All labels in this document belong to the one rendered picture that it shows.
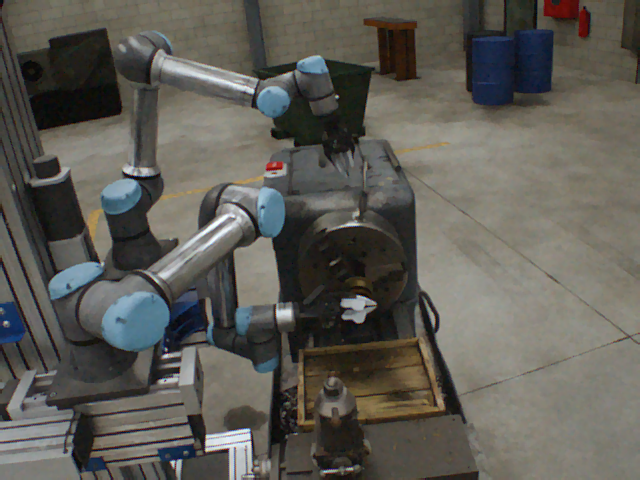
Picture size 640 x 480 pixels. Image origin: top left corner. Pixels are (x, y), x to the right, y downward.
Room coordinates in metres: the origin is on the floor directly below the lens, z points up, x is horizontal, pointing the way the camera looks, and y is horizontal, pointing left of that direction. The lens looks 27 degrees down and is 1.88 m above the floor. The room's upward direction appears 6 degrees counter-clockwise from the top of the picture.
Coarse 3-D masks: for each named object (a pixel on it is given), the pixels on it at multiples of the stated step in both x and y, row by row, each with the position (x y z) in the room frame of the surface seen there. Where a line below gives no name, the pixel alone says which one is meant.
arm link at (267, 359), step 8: (240, 336) 1.20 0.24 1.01; (240, 344) 1.18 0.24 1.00; (248, 344) 1.16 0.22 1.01; (256, 344) 1.14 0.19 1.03; (264, 344) 1.14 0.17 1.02; (272, 344) 1.16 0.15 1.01; (240, 352) 1.18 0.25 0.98; (248, 352) 1.16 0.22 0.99; (256, 352) 1.14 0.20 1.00; (264, 352) 1.14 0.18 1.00; (272, 352) 1.15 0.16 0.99; (256, 360) 1.15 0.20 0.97; (264, 360) 1.14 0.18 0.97; (272, 360) 1.15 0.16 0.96; (256, 368) 1.15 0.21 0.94; (264, 368) 1.14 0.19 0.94; (272, 368) 1.15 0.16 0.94
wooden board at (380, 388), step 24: (312, 360) 1.23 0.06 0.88; (336, 360) 1.22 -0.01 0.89; (360, 360) 1.20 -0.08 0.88; (384, 360) 1.19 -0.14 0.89; (408, 360) 1.18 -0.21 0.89; (312, 384) 1.13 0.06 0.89; (360, 384) 1.10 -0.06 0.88; (384, 384) 1.09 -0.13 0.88; (408, 384) 1.08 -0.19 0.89; (432, 384) 1.05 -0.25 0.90; (312, 408) 1.03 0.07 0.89; (360, 408) 1.02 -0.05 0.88; (384, 408) 1.00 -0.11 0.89; (408, 408) 0.99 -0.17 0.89; (432, 408) 0.96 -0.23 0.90
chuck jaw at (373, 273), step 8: (392, 264) 1.34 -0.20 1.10; (400, 264) 1.33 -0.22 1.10; (368, 272) 1.32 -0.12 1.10; (376, 272) 1.31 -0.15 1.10; (384, 272) 1.30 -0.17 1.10; (392, 272) 1.31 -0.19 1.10; (400, 272) 1.31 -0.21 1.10; (368, 280) 1.28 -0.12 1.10; (376, 280) 1.27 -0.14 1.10; (384, 280) 1.29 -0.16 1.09; (392, 280) 1.31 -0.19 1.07; (400, 280) 1.31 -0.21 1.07; (376, 288) 1.27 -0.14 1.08
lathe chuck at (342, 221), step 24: (336, 216) 1.42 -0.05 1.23; (312, 240) 1.36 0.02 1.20; (336, 240) 1.35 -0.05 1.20; (360, 240) 1.35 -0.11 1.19; (384, 240) 1.35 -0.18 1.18; (312, 264) 1.35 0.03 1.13; (384, 264) 1.35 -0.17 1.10; (312, 288) 1.35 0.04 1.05; (336, 288) 1.35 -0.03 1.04; (384, 288) 1.35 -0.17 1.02
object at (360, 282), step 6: (354, 276) 1.28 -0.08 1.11; (360, 276) 1.29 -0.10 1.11; (348, 282) 1.25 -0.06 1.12; (354, 282) 1.24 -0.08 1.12; (360, 282) 1.24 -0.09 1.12; (366, 282) 1.25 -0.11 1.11; (342, 288) 1.25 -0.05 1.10; (348, 288) 1.23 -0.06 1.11; (354, 288) 1.23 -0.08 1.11; (360, 288) 1.22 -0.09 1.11; (366, 288) 1.23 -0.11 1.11; (372, 288) 1.26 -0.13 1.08; (360, 294) 1.20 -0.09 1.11; (366, 294) 1.20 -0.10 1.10; (372, 294) 1.23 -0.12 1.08
